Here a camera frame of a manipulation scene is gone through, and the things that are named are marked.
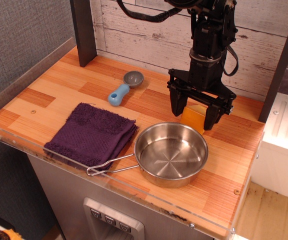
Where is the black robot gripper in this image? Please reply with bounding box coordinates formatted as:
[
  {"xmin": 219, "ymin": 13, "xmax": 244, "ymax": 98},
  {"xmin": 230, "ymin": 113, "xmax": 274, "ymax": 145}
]
[{"xmin": 167, "ymin": 58, "xmax": 236, "ymax": 131}]

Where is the orange cheese wedge toy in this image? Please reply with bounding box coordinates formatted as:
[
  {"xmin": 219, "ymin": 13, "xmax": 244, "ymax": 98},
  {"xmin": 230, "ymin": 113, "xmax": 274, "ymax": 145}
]
[{"xmin": 180, "ymin": 104, "xmax": 206, "ymax": 135}]

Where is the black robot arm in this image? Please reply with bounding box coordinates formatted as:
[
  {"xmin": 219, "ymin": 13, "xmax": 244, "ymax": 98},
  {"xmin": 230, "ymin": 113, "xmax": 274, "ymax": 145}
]
[{"xmin": 167, "ymin": 0, "xmax": 238, "ymax": 131}]

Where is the blue grey toy scoop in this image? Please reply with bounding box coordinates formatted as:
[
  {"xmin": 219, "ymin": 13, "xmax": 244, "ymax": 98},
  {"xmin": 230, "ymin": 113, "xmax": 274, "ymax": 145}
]
[{"xmin": 108, "ymin": 70, "xmax": 144, "ymax": 107}]

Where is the white toy sink unit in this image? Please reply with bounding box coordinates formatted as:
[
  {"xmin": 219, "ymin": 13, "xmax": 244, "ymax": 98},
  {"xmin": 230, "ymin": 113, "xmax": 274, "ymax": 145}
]
[{"xmin": 251, "ymin": 93, "xmax": 288, "ymax": 197}]

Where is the stainless steel pan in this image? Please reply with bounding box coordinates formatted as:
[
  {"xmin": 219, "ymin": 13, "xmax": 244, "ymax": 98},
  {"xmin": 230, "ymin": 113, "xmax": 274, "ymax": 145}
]
[{"xmin": 86, "ymin": 121, "xmax": 209, "ymax": 189}]

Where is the purple folded towel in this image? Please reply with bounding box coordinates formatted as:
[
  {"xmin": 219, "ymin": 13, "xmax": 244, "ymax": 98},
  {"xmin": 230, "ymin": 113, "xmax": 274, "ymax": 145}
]
[{"xmin": 44, "ymin": 103, "xmax": 138, "ymax": 167}]

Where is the silver dispenser button panel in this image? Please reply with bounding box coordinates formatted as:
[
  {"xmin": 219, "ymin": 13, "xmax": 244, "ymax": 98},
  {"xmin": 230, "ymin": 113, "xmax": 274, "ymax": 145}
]
[{"xmin": 83, "ymin": 197, "xmax": 145, "ymax": 240}]

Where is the orange object bottom left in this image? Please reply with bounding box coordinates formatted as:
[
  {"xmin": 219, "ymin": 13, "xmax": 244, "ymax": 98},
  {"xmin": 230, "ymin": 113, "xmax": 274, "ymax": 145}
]
[{"xmin": 3, "ymin": 229, "xmax": 23, "ymax": 240}]

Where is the dark right shelf post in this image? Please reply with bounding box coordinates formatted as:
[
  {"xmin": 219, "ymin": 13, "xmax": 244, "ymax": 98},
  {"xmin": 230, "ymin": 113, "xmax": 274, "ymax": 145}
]
[{"xmin": 258, "ymin": 36, "xmax": 288, "ymax": 123}]

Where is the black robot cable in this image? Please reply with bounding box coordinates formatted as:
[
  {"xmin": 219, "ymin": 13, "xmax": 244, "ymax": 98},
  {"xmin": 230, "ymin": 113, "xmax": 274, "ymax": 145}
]
[{"xmin": 116, "ymin": 0, "xmax": 184, "ymax": 24}]

